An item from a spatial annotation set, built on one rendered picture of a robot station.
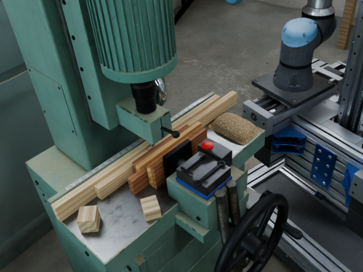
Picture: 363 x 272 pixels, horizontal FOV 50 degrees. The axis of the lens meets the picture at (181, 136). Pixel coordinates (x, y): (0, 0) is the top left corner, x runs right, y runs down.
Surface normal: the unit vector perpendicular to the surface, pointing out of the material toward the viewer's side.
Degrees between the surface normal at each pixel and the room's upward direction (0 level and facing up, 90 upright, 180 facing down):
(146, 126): 90
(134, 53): 90
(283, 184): 0
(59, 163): 0
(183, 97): 0
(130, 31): 90
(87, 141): 90
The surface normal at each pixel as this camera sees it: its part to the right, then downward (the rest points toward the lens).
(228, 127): -0.53, -0.25
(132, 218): -0.07, -0.77
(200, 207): -0.69, 0.49
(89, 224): 0.06, 0.63
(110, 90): 0.72, 0.40
